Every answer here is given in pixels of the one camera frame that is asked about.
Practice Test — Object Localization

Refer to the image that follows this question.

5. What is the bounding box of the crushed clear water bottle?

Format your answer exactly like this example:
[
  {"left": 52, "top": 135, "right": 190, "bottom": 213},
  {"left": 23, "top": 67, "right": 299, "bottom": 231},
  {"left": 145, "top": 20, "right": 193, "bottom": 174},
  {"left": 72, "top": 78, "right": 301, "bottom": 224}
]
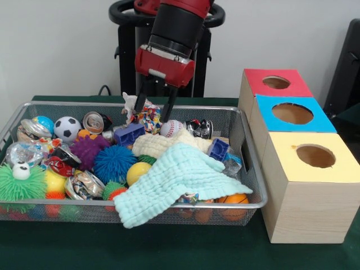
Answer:
[{"left": 223, "top": 153, "right": 243, "bottom": 178}]

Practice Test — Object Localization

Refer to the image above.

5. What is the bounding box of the black power cable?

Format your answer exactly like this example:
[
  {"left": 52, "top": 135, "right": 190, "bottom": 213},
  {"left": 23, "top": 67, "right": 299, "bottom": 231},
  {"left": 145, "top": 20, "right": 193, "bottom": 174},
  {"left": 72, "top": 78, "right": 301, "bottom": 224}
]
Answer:
[{"left": 97, "top": 84, "right": 114, "bottom": 97}]

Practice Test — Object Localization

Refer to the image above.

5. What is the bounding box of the black upright panel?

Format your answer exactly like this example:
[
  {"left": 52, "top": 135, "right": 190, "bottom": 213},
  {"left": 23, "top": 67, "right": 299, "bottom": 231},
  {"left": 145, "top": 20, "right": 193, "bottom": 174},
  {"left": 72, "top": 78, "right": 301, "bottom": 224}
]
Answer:
[{"left": 323, "top": 19, "right": 360, "bottom": 113}]

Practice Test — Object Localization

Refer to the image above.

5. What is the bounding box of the smooth yellow ball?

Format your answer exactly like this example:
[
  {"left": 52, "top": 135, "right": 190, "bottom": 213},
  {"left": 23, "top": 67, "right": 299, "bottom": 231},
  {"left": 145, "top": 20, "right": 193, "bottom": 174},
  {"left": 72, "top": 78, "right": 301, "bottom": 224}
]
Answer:
[{"left": 126, "top": 162, "right": 153, "bottom": 186}]

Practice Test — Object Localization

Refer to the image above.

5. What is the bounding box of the white toy baseball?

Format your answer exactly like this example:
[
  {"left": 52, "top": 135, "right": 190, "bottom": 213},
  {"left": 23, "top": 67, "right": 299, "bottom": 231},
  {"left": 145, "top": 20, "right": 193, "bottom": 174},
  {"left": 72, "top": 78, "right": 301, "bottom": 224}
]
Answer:
[{"left": 160, "top": 120, "right": 184, "bottom": 138}]

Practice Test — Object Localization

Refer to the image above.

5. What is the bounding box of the green spiky ball with eyes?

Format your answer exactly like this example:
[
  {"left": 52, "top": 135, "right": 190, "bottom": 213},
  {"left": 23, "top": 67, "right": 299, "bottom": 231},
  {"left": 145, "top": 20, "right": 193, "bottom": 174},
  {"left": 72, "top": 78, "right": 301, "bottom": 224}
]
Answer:
[{"left": 0, "top": 161, "right": 47, "bottom": 209}]

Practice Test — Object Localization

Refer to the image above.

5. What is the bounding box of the small toy soccer ball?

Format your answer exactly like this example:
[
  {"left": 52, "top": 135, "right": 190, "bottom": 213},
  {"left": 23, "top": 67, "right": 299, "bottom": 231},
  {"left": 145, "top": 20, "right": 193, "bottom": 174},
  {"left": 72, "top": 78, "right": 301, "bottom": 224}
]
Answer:
[{"left": 53, "top": 116, "right": 82, "bottom": 145}]

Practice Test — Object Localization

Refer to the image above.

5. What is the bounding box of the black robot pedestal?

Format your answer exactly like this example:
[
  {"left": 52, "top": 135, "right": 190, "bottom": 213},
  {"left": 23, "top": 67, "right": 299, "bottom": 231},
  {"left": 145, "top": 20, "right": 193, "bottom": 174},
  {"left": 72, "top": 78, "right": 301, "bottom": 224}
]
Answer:
[{"left": 109, "top": 0, "right": 226, "bottom": 98}]

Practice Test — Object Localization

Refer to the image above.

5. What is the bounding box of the purple plastic toy block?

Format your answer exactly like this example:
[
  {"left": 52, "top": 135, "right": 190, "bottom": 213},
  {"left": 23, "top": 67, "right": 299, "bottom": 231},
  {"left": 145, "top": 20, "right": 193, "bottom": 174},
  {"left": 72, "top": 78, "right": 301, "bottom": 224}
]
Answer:
[{"left": 209, "top": 137, "right": 231, "bottom": 163}]

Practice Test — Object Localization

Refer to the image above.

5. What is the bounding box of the dark green table cloth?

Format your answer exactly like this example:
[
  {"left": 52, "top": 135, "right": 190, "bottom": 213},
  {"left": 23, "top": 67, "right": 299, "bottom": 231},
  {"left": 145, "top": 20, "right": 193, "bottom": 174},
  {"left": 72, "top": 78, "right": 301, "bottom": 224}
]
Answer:
[
  {"left": 0, "top": 95, "right": 360, "bottom": 270},
  {"left": 331, "top": 108, "right": 360, "bottom": 136}
]

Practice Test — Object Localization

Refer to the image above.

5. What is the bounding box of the plain blue spiky ball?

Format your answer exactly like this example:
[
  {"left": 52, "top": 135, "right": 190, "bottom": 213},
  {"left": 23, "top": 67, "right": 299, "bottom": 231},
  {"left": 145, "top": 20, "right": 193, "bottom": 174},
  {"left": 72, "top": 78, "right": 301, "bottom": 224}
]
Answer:
[{"left": 94, "top": 145, "right": 138, "bottom": 185}]

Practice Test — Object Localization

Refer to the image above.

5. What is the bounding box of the wooden box with three holes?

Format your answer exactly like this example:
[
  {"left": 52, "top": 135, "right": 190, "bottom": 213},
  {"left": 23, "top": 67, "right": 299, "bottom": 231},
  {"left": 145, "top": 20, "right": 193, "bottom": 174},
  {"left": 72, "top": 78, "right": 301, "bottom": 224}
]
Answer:
[{"left": 237, "top": 68, "right": 360, "bottom": 245}]

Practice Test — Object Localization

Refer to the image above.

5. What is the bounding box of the crushed silver drink can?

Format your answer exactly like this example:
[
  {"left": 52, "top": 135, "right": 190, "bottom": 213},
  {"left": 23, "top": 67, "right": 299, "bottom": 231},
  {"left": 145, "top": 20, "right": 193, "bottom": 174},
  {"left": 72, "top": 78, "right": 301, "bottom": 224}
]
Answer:
[{"left": 64, "top": 170, "right": 106, "bottom": 200}]

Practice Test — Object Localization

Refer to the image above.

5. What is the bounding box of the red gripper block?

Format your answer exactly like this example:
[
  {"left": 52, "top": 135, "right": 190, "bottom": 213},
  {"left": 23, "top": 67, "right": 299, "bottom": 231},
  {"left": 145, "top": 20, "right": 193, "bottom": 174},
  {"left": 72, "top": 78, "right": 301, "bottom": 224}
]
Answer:
[{"left": 134, "top": 44, "right": 196, "bottom": 124}]

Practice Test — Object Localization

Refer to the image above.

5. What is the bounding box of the crushed black drink can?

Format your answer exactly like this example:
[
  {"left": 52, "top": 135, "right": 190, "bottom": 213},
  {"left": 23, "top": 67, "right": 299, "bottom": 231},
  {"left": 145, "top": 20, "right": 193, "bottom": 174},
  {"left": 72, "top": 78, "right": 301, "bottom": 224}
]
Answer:
[{"left": 184, "top": 119, "right": 214, "bottom": 140}]

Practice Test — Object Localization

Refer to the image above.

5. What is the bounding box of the mint green cloth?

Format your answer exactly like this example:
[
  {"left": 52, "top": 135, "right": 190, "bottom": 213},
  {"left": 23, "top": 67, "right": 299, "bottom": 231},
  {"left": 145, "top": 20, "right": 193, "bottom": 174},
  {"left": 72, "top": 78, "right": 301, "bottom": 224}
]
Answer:
[{"left": 114, "top": 142, "right": 254, "bottom": 229}]

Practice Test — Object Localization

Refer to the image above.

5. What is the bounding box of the shallow metal mesh bin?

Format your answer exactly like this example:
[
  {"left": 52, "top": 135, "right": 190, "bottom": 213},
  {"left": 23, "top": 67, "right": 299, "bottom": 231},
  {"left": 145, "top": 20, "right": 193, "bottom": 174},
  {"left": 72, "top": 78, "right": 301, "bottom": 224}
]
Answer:
[{"left": 0, "top": 101, "right": 268, "bottom": 227}]

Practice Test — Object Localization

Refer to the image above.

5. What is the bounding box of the colourful knotted rope toy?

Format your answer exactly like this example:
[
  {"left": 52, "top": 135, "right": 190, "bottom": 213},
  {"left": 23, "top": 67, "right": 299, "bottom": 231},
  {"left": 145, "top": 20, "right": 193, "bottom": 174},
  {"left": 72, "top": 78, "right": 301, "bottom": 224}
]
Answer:
[{"left": 121, "top": 92, "right": 164, "bottom": 134}]

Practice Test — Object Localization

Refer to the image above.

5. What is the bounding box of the cream yellow cloth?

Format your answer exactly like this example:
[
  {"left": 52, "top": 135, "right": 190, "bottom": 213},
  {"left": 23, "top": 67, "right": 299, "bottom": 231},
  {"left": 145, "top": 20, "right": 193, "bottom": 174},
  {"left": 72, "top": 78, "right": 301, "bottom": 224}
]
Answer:
[{"left": 132, "top": 128, "right": 213, "bottom": 158}]

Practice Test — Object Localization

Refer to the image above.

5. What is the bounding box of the orange toy basketball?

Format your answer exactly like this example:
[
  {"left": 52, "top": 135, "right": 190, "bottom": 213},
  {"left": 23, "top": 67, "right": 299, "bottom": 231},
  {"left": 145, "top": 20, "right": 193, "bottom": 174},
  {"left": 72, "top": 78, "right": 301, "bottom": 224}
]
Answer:
[{"left": 216, "top": 193, "right": 250, "bottom": 204}]

